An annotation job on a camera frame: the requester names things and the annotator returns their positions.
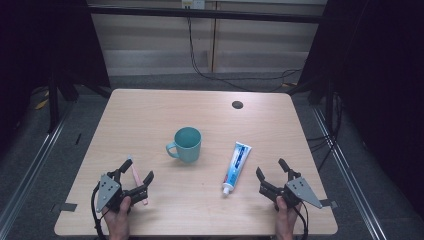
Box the metal floor rail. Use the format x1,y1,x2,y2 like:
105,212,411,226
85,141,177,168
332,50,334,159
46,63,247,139
0,99,74,232
311,104,388,240

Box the black floor cables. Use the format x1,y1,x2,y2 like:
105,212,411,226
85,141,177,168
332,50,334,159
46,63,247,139
306,93,345,173

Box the person's right hand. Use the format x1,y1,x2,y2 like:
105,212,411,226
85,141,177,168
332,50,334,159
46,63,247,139
275,195,302,240

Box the left hand-held gripper black cable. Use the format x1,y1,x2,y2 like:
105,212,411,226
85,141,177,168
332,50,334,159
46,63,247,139
90,181,108,240

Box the white wall outlet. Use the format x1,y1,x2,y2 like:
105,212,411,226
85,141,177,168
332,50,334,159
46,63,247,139
181,0,206,10

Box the black metal stand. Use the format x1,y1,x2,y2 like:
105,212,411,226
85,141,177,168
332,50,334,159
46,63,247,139
306,76,338,134
46,71,81,134

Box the right hand-held gripper black cable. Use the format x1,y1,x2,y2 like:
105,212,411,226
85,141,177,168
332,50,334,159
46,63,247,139
293,203,310,240

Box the dark curtain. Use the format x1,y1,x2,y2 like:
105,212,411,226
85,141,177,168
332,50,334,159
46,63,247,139
295,0,424,209
0,0,112,148

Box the black wall cable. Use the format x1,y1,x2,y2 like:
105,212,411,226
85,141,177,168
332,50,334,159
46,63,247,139
185,8,304,93

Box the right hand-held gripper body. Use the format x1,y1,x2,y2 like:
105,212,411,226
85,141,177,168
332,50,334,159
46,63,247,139
259,170,324,211

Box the hand-held gripper black cable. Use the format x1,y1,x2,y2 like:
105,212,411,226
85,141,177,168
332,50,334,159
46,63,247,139
293,203,310,240
90,181,108,240

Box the pink toothbrush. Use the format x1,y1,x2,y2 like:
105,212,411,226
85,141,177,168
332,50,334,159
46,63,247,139
128,154,149,206

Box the teal cup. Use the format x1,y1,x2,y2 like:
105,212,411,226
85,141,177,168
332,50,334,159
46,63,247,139
165,126,203,164

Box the person's left hand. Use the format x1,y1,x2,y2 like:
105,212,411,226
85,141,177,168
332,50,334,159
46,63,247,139
102,195,133,240

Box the yellow floor tape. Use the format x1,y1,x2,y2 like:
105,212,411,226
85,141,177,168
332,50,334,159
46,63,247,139
34,89,51,111

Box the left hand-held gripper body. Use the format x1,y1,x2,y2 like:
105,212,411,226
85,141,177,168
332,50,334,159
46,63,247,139
95,170,149,213

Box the black horizontal bar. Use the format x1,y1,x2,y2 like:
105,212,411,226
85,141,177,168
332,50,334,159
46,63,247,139
88,4,326,24

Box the white and blue toothpaste tube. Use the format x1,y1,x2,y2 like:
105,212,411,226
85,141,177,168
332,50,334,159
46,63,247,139
221,141,253,197

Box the grey tape strip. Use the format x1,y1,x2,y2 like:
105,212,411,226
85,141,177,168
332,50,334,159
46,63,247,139
51,202,78,213
318,198,338,209

